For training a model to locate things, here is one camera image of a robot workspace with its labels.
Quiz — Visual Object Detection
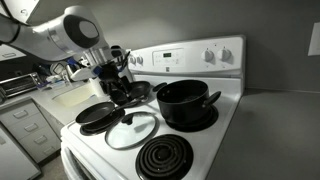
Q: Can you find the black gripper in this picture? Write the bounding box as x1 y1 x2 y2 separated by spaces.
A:
98 61 135 105

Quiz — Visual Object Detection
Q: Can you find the glass lid with black knob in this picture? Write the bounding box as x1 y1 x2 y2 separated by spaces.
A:
104 110 158 150

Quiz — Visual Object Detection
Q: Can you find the stove control display panel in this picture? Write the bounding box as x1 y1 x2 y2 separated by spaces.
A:
152 48 185 67

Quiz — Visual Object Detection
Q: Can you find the black cooking pot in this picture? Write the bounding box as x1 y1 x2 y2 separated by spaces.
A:
152 79 222 126

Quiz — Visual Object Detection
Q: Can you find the white electric stove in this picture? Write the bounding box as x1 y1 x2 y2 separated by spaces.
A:
59 34 247 180

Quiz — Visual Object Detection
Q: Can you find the white utensil holder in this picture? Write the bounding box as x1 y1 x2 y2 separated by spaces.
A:
120 66 134 84

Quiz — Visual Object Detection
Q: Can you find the black frying pan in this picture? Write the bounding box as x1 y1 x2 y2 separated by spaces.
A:
79 108 126 137

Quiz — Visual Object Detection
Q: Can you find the black ladle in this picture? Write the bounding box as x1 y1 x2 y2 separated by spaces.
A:
110 44 124 58

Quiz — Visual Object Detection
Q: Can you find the cream kitchen sink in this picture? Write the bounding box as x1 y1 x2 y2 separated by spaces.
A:
51 84 98 108

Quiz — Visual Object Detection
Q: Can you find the chrome faucet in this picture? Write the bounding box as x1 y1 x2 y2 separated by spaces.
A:
65 64 76 83

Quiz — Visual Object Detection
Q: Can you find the white drawer cabinet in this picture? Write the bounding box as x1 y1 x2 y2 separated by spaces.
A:
0 96 63 164

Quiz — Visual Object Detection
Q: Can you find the black coil burner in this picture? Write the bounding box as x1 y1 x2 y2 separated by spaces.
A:
165 104 220 133
135 133 195 180

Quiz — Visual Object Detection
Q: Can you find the white drawer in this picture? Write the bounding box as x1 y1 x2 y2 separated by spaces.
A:
0 99 42 127
7 112 51 141
18 125 62 155

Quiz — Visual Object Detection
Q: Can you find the silver toaster oven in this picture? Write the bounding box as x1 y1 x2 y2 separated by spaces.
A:
0 72 43 99

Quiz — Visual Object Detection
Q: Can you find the large pan with silver handle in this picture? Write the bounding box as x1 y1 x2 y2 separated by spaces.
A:
126 80 153 104

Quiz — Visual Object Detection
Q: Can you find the small pan with black handle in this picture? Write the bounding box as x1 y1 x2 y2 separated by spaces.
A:
75 96 149 127

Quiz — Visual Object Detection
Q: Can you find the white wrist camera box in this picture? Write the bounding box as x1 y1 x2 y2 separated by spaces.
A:
68 66 101 82

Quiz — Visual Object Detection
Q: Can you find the dark cable with blue connector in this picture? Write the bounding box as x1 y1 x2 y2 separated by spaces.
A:
64 56 79 73

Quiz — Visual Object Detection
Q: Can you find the white oven door handle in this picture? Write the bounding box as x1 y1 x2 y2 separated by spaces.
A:
60 141 88 180

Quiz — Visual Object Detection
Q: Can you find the white wall cabinet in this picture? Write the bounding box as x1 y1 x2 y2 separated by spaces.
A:
0 0 41 26
0 43 27 62

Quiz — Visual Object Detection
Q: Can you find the white wall plate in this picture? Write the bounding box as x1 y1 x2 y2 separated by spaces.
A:
307 21 320 57

